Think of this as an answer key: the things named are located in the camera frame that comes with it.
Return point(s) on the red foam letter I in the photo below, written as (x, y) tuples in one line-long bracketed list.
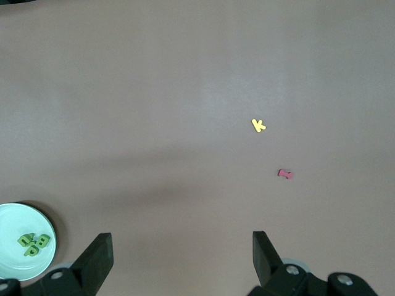
[(285, 174)]

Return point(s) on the yellow foam letter K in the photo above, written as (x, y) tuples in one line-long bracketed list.
[(258, 125)]

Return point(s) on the green foam letter p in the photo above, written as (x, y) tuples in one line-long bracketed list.
[(31, 251)]

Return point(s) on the green foam letter u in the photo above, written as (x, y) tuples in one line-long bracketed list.
[(24, 240)]

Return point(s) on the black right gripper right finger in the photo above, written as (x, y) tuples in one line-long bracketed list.
[(265, 262)]

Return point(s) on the light green round plate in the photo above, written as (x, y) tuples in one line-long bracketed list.
[(18, 222)]

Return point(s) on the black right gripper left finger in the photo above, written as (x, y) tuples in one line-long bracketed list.
[(92, 262)]

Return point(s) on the green foam letter B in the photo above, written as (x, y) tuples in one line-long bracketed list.
[(43, 240)]

